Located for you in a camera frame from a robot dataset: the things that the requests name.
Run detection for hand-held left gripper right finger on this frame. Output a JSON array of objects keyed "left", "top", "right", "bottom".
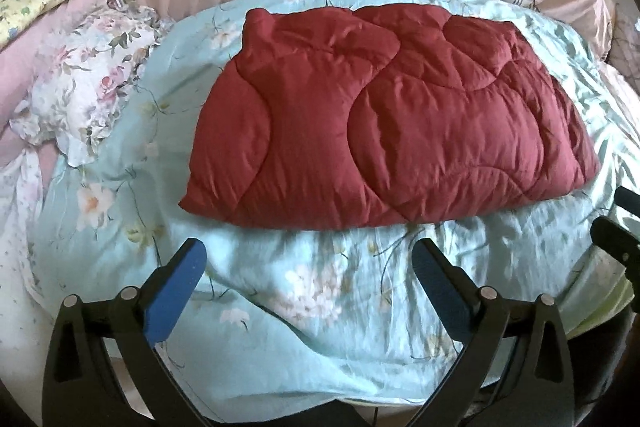
[{"left": 405, "top": 237, "right": 587, "bottom": 427}]

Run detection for red quilted blanket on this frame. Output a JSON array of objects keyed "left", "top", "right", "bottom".
[{"left": 178, "top": 5, "right": 602, "bottom": 231}]

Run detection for light blue floral blanket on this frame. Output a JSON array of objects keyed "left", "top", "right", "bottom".
[{"left": 30, "top": 0, "right": 640, "bottom": 424}]

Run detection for white dotted bed sheet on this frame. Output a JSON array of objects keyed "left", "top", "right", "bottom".
[{"left": 0, "top": 151, "right": 67, "bottom": 360}]

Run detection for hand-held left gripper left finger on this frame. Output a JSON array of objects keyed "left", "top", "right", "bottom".
[{"left": 42, "top": 237, "right": 222, "bottom": 427}]

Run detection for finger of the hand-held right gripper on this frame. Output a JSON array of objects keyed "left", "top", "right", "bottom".
[
  {"left": 614, "top": 185, "right": 640, "bottom": 219},
  {"left": 589, "top": 215, "right": 640, "bottom": 279}
]

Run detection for white floral ruffled pillow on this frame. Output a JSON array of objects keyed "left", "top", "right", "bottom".
[{"left": 10, "top": 2, "right": 174, "bottom": 168}]

